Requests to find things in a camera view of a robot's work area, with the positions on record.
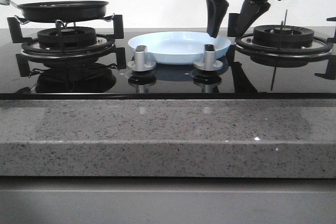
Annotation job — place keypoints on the grey cabinet front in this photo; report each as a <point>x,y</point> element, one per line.
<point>166,200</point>

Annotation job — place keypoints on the left black gas burner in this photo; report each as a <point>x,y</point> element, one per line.
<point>73,37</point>

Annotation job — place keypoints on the left silver stove knob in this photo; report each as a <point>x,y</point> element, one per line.
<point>141,62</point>

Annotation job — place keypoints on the light blue plate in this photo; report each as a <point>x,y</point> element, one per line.
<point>179,47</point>

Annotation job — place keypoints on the black glass cooktop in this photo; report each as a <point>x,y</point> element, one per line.
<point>242,77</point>

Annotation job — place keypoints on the right silver stove knob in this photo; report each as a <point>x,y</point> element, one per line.
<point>208,62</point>

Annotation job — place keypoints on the silver stove knob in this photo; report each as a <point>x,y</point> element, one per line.
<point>141,62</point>
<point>208,62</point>

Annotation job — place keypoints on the black pan support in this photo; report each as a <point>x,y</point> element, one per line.
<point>67,57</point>
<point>321,49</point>

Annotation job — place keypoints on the right black pan support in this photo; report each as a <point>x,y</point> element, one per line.
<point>321,49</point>

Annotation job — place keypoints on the right black gas burner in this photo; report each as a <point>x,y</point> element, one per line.
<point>289,36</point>

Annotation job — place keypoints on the black gas burner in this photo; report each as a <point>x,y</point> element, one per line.
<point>73,37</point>
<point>289,36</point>

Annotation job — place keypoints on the black frying pan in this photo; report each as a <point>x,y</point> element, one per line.
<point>66,11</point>

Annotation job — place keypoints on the left black pan support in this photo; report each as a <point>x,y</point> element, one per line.
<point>67,57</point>

